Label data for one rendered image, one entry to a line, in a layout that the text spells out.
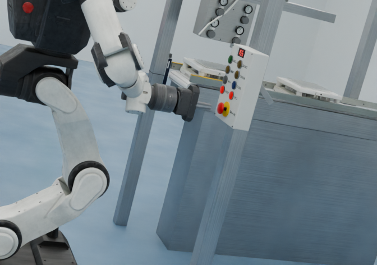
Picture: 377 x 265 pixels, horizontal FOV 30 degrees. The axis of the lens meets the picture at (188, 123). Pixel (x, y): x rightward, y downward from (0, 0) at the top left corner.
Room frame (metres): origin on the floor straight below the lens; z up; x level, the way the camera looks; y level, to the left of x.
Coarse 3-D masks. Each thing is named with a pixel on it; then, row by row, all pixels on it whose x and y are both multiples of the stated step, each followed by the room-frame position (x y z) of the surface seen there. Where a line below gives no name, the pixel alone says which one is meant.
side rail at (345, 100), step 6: (174, 66) 3.30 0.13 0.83; (180, 66) 3.32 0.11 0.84; (264, 84) 3.50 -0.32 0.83; (270, 84) 3.51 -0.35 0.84; (282, 84) 3.54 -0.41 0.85; (342, 102) 3.68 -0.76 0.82; (348, 102) 3.70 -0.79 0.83; (354, 102) 3.71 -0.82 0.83; (360, 102) 3.73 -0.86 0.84; (366, 102) 3.74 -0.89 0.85; (372, 102) 3.77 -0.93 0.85; (372, 108) 3.76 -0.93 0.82
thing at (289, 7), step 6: (246, 0) 3.08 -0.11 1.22; (252, 0) 3.09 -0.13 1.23; (258, 0) 3.10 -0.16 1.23; (288, 6) 3.16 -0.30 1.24; (294, 6) 3.17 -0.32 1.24; (300, 6) 3.18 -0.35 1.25; (306, 6) 3.50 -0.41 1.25; (294, 12) 3.17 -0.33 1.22; (300, 12) 3.19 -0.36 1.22; (306, 12) 3.20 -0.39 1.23; (312, 12) 3.21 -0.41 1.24; (318, 12) 3.22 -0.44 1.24; (324, 12) 3.23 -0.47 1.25; (318, 18) 3.22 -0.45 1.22; (324, 18) 3.23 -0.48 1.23; (330, 18) 3.25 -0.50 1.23
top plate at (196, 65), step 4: (184, 60) 3.29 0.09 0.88; (188, 60) 3.25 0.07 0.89; (192, 60) 3.28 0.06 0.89; (188, 64) 3.23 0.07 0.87; (192, 64) 3.19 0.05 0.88; (196, 64) 3.17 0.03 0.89; (196, 68) 3.13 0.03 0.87; (200, 68) 3.09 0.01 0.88; (204, 68) 3.10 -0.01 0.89; (208, 68) 3.13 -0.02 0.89; (204, 72) 3.09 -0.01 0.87; (208, 72) 3.10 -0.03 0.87; (212, 72) 3.11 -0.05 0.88; (216, 72) 3.12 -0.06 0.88; (220, 72) 3.12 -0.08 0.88; (224, 72) 3.14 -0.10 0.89
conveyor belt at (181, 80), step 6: (174, 72) 3.27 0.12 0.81; (180, 72) 3.29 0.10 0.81; (174, 78) 3.22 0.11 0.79; (180, 78) 3.17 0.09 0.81; (186, 78) 3.16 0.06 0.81; (180, 84) 3.14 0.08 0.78; (186, 84) 3.08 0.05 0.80; (192, 84) 3.07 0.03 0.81; (198, 84) 3.08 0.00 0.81; (288, 102) 3.27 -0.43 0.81; (294, 102) 3.28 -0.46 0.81; (318, 108) 3.33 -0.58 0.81; (324, 108) 3.35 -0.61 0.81; (366, 108) 3.74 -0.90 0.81; (348, 114) 3.40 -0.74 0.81; (354, 114) 3.41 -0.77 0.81
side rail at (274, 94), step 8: (192, 80) 3.05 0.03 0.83; (200, 80) 3.07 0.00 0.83; (208, 80) 3.08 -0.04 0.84; (216, 80) 3.10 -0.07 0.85; (272, 96) 3.21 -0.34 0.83; (280, 96) 3.23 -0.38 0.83; (288, 96) 3.25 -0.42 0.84; (296, 96) 3.26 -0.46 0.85; (312, 104) 3.30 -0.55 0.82; (320, 104) 3.32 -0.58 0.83; (328, 104) 3.33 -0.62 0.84; (336, 104) 3.35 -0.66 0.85; (352, 112) 3.39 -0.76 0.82; (360, 112) 3.41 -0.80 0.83; (368, 112) 3.42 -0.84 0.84; (376, 112) 3.44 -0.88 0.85
